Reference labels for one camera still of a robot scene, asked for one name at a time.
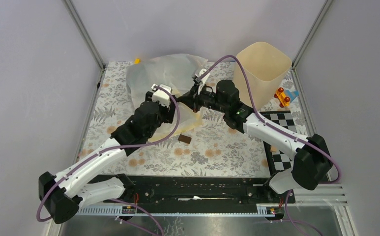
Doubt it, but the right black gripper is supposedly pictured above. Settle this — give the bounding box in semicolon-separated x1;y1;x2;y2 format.
177;82;228;114

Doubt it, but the translucent white plastic bag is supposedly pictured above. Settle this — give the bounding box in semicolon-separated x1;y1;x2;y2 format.
126;54;208;142

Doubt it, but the beige plastic trash bin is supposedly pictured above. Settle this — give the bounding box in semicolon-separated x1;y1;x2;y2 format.
236;42;292;110

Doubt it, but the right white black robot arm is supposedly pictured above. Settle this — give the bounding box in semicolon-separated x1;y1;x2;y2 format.
178;80;333;203

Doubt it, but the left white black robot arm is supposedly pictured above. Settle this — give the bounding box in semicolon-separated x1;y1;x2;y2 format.
36;86;180;224

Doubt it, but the small brown wooden block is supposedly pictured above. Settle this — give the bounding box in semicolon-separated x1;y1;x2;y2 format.
177;134;192;144

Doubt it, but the floral patterned table mat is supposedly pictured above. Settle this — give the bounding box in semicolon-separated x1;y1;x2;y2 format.
79;60;308;178

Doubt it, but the orange red toy car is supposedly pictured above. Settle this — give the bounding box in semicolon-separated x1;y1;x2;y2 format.
274;87;291;108

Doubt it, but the blue paper piece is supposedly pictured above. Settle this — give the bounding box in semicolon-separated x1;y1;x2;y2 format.
285;89;299;101

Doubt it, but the black white checkerboard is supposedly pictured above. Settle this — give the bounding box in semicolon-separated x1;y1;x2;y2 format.
261;111;297;175

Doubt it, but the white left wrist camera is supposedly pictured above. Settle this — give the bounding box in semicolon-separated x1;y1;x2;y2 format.
151;84;172;108

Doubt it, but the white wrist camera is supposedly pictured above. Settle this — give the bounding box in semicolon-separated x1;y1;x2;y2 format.
192;69;210;86
151;84;172;108

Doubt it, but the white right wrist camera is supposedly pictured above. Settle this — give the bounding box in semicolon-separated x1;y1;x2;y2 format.
192;69;210;86

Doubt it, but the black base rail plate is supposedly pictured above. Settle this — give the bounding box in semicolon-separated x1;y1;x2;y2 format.
119;176;295;209

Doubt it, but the left aluminium frame post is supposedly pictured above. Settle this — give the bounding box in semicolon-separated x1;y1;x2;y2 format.
62;0;107;70

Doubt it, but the aluminium frame post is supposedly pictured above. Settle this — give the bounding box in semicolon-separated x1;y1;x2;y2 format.
62;0;107;70
291;0;334;68

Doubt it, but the grey slotted cable duct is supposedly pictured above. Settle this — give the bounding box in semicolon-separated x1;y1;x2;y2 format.
76;204;276;218

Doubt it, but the right aluminium frame post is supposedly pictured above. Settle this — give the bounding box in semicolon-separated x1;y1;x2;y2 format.
291;0;334;68

